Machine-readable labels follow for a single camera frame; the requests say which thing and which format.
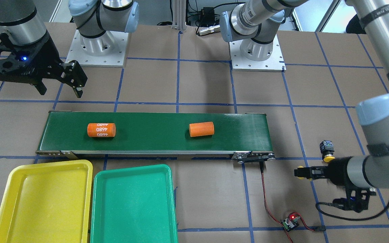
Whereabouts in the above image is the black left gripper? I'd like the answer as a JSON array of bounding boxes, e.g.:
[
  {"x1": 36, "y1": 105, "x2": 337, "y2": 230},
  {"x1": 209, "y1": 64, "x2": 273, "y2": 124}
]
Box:
[{"x1": 294, "y1": 157, "x2": 350, "y2": 186}]

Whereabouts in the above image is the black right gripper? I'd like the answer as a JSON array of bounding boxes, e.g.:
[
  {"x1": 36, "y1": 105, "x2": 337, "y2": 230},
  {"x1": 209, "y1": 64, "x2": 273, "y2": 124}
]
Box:
[{"x1": 0, "y1": 31, "x2": 87, "y2": 98}]

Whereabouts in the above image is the orange cylinder with 4680 print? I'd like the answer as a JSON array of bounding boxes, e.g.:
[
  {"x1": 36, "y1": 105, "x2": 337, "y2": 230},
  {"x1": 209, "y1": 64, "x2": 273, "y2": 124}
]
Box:
[{"x1": 87, "y1": 123, "x2": 116, "y2": 137}]

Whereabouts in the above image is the plain orange cylinder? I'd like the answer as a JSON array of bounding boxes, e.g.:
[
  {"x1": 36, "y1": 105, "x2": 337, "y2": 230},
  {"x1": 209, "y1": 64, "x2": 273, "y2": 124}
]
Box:
[{"x1": 189, "y1": 121, "x2": 215, "y2": 137}]

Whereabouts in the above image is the yellow push button switch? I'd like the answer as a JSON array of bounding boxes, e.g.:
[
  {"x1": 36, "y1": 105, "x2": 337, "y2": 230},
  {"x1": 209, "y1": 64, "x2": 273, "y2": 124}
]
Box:
[
  {"x1": 319, "y1": 140, "x2": 335, "y2": 163},
  {"x1": 294, "y1": 166, "x2": 312, "y2": 181}
]

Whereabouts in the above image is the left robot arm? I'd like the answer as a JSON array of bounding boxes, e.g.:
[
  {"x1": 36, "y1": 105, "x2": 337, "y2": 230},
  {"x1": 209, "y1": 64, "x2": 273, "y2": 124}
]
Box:
[{"x1": 219, "y1": 0, "x2": 389, "y2": 189}]

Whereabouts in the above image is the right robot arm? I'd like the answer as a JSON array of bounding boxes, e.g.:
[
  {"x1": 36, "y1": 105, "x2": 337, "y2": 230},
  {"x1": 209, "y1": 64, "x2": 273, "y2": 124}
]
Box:
[{"x1": 0, "y1": 0, "x2": 139, "y2": 98}]

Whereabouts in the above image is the small motor controller board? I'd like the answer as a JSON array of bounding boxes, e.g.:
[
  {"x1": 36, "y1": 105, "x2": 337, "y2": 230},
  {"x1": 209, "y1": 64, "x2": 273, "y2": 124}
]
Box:
[{"x1": 280, "y1": 212, "x2": 301, "y2": 232}]

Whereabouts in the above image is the green conveyor belt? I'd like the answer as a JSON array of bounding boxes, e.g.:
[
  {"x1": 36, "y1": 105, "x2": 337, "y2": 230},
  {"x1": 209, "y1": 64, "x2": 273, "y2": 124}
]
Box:
[{"x1": 36, "y1": 112, "x2": 275, "y2": 163}]

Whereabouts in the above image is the yellow plastic tray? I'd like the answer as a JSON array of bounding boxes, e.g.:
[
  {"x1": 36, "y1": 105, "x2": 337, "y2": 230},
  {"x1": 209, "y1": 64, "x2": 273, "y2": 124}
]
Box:
[{"x1": 0, "y1": 160, "x2": 93, "y2": 243}]

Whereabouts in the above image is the green plastic tray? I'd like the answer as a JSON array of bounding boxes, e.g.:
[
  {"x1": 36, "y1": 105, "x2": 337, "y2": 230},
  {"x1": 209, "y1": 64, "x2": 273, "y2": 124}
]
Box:
[{"x1": 90, "y1": 164, "x2": 179, "y2": 243}]

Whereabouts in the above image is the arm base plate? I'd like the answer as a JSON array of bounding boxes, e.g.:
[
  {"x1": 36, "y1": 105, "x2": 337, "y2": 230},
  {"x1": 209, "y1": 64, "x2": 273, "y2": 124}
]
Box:
[
  {"x1": 66, "y1": 30, "x2": 130, "y2": 68},
  {"x1": 229, "y1": 35, "x2": 287, "y2": 72}
]

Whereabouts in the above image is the aluminium frame post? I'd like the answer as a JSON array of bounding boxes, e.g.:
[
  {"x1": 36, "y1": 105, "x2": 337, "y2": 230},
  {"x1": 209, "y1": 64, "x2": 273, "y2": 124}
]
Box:
[{"x1": 171, "y1": 0, "x2": 188, "y2": 32}]

